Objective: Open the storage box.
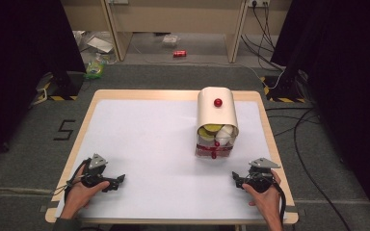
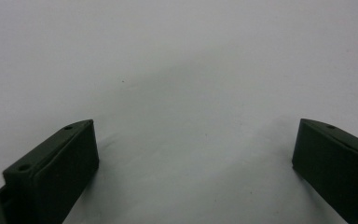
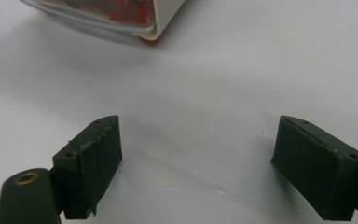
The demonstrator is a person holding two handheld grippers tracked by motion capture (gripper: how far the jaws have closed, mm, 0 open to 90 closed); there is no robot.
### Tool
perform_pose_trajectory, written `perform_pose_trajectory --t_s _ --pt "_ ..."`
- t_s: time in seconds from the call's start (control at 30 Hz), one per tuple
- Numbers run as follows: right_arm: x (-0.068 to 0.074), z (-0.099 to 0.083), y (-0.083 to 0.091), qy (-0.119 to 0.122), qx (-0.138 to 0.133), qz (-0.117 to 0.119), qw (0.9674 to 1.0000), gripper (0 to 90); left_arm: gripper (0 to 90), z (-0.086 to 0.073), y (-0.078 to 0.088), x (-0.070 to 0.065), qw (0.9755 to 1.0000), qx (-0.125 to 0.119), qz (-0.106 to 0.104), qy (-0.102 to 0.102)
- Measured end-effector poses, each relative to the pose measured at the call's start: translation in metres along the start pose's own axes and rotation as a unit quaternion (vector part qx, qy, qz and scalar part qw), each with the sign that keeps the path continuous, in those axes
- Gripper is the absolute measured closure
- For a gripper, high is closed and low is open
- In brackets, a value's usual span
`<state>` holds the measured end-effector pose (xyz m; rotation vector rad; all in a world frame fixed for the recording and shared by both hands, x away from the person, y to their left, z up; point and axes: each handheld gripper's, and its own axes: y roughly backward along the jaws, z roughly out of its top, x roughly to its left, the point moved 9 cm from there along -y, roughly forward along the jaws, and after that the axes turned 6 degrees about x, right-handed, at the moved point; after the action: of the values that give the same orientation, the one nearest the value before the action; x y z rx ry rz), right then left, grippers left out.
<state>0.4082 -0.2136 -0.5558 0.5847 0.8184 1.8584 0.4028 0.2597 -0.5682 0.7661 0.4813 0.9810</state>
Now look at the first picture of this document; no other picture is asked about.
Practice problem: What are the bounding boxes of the cream container with red knob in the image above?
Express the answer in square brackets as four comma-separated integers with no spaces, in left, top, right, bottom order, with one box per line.
[195,86,240,161]

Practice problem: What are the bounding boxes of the black power cables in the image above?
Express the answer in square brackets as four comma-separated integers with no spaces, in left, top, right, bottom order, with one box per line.
[240,0,286,71]

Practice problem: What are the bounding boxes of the beige desk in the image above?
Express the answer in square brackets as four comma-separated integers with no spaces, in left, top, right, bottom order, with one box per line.
[60,0,293,64]

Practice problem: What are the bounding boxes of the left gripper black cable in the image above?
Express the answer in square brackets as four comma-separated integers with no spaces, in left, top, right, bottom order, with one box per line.
[51,158,93,201]

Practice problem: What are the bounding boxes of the long black floor cable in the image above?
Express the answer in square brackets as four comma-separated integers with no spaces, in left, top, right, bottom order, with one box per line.
[293,108,353,231]

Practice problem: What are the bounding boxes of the yellow cup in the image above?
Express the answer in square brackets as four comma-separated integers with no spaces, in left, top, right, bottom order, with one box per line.
[198,127,216,141]
[203,123,225,134]

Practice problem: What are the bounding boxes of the black stand base striped tape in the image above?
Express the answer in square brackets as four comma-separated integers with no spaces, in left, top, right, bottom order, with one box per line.
[259,70,308,104]
[36,70,85,102]

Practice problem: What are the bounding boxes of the black curtain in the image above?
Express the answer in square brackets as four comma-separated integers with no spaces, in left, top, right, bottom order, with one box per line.
[270,0,370,227]
[0,0,87,169]

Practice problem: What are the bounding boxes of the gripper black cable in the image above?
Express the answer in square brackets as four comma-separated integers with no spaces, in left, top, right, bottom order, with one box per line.
[271,177,287,225]
[51,158,93,201]

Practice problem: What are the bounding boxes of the person's right hand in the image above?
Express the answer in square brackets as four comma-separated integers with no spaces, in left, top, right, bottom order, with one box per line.
[242,169,284,223]

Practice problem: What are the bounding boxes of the white cup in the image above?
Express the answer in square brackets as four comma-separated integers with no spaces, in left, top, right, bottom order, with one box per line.
[215,132,234,146]
[220,124,238,138]

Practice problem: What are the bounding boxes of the person's left hand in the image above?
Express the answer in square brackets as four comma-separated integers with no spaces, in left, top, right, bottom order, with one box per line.
[60,164,111,219]

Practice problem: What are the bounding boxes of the white wall socket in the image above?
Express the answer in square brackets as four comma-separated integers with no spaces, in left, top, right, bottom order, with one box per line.
[247,0,271,9]

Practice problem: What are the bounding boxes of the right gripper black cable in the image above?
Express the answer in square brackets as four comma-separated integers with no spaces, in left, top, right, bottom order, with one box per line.
[271,177,287,225]

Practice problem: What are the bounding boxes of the white table mat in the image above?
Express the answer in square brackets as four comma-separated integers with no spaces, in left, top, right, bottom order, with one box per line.
[55,99,285,221]

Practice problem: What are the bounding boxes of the clear plastic packet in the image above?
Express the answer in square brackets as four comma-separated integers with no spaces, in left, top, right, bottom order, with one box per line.
[161,34,181,48]

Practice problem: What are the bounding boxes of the white floor cable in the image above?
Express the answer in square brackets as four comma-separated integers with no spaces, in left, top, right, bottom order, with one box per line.
[130,40,286,90]

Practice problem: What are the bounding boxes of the wooden table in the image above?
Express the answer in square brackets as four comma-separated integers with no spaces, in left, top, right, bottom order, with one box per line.
[44,89,300,225]

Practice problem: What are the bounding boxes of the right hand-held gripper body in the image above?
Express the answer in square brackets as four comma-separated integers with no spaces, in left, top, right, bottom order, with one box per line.
[242,157,281,193]

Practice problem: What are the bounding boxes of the white plastic wrapper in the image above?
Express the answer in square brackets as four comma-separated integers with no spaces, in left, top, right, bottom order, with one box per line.
[86,35,115,54]

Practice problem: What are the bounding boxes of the green plastic bag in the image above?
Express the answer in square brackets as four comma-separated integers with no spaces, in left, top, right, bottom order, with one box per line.
[83,59,106,80]

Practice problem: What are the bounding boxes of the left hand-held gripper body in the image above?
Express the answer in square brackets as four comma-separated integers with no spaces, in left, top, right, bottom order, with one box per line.
[79,153,111,190]

